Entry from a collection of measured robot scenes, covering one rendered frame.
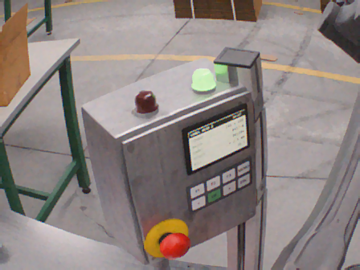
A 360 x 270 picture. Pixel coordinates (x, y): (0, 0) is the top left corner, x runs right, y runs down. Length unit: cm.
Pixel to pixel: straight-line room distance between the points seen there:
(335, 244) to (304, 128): 301
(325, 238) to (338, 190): 5
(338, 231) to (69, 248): 112
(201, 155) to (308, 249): 28
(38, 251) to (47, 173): 186
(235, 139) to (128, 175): 13
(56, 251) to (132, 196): 85
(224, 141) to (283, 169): 245
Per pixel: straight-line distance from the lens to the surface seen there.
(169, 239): 77
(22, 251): 160
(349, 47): 105
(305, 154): 331
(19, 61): 253
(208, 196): 79
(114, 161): 73
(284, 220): 289
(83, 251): 156
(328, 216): 53
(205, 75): 75
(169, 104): 74
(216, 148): 76
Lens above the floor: 183
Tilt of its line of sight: 31 degrees down
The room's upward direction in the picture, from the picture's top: 7 degrees counter-clockwise
